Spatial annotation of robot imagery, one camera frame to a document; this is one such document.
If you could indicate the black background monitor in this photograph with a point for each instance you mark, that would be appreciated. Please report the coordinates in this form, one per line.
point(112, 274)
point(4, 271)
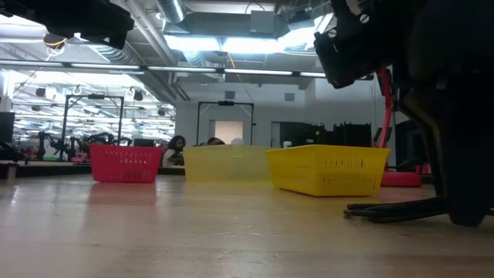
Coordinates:
point(7, 127)

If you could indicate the white cup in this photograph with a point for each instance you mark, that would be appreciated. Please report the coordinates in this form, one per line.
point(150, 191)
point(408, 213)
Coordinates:
point(286, 143)

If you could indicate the red plastic basket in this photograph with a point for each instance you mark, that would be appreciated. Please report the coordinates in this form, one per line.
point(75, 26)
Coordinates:
point(127, 166)

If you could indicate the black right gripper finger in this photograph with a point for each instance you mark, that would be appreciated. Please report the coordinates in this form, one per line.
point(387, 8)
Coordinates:
point(467, 162)

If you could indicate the small yellow plastic basket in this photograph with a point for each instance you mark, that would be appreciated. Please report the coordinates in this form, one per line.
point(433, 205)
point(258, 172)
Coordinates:
point(324, 170)

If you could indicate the red desk lamp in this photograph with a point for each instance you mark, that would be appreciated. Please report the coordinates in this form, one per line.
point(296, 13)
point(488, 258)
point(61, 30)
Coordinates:
point(401, 179)

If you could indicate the person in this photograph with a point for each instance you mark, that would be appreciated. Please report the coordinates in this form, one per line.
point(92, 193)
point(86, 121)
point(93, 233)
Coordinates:
point(214, 141)
point(175, 148)

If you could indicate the black background rig frame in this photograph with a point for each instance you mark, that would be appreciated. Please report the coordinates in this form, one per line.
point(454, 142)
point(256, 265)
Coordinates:
point(94, 96)
point(225, 103)

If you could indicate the white round object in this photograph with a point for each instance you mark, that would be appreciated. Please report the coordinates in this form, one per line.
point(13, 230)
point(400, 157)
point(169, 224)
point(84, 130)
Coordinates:
point(237, 141)

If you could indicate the dark background table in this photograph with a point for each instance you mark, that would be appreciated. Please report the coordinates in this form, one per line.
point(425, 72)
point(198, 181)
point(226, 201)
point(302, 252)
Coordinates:
point(46, 170)

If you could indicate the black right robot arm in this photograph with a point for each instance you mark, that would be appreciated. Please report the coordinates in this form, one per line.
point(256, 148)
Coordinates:
point(455, 38)

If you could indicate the silver round air duct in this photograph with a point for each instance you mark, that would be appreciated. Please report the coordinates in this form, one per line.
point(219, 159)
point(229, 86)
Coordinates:
point(171, 9)

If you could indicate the black equipment row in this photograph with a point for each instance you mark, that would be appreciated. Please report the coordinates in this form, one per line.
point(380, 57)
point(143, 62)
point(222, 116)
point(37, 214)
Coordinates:
point(347, 135)

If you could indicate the black background robot arm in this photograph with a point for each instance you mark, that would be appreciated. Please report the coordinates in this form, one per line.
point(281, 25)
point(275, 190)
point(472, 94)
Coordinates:
point(98, 138)

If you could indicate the long ceiling tube light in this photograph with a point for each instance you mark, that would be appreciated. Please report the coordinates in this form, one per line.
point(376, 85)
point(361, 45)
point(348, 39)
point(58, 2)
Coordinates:
point(254, 72)

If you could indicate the translucent yellow plastic bin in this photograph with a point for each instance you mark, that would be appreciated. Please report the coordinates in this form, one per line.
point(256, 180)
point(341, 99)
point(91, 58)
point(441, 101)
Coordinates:
point(224, 162)

